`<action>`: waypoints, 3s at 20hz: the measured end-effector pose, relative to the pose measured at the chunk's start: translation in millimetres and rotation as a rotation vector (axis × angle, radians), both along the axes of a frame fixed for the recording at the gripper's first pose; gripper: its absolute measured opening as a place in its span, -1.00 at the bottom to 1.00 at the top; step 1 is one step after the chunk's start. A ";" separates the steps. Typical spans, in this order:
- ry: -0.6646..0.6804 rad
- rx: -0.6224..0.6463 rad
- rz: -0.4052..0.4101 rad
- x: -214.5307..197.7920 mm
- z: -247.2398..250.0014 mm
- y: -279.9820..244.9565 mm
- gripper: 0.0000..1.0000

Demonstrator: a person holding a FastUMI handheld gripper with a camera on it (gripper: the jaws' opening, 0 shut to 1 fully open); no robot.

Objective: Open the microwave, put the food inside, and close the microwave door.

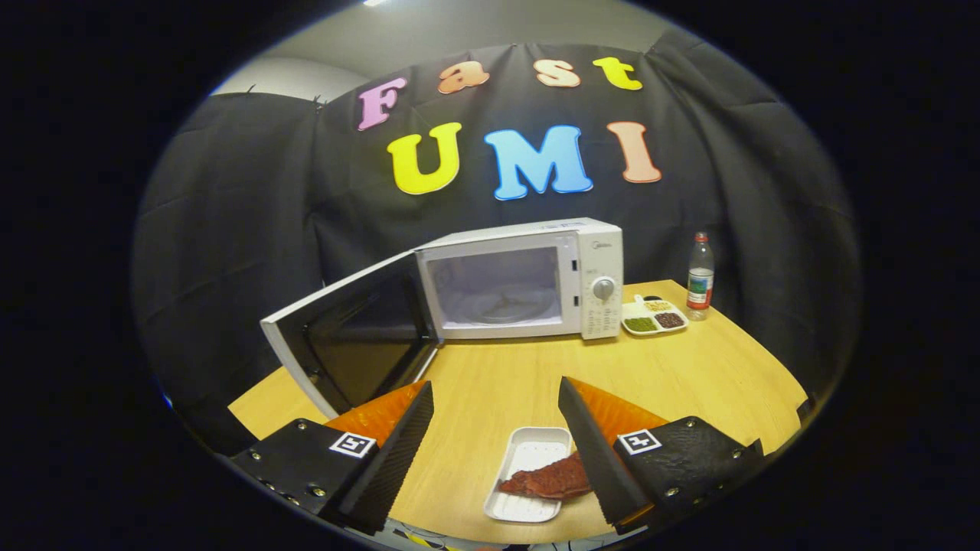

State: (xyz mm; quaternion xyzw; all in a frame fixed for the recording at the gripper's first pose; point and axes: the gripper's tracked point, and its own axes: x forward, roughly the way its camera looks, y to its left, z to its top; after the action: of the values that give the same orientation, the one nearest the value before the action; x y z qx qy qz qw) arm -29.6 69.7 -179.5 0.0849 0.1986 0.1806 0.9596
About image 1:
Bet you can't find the white toaster oven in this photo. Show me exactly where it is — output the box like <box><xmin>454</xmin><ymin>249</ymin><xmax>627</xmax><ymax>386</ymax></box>
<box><xmin>260</xmin><ymin>217</ymin><xmax>625</xmax><ymax>419</ymax></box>

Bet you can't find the divided white bean dish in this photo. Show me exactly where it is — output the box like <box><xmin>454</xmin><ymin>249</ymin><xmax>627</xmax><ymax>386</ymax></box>
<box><xmin>621</xmin><ymin>295</ymin><xmax>689</xmax><ymax>337</ymax></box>

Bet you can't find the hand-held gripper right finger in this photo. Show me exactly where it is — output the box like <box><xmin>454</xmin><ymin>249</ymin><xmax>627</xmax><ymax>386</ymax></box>
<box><xmin>557</xmin><ymin>377</ymin><xmax>766</xmax><ymax>536</ymax></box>

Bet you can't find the small white food tray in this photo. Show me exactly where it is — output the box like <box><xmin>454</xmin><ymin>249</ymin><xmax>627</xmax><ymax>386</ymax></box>
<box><xmin>483</xmin><ymin>426</ymin><xmax>573</xmax><ymax>524</ymax></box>

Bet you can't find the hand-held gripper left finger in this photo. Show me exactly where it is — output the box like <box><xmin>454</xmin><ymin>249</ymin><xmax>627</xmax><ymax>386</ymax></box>
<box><xmin>230</xmin><ymin>381</ymin><xmax>434</xmax><ymax>536</ymax></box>

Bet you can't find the glass turntable plate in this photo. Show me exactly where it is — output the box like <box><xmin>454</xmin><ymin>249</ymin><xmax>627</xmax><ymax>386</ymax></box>
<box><xmin>458</xmin><ymin>293</ymin><xmax>554</xmax><ymax>327</ymax></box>

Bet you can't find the brown meat slice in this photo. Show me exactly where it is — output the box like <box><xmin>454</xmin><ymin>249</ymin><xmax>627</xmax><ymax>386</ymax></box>
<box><xmin>498</xmin><ymin>451</ymin><xmax>594</xmax><ymax>501</ymax></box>

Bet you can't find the clear plastic water bottle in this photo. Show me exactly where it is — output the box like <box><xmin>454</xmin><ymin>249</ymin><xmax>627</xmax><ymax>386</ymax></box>
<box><xmin>686</xmin><ymin>232</ymin><xmax>716</xmax><ymax>321</ymax></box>

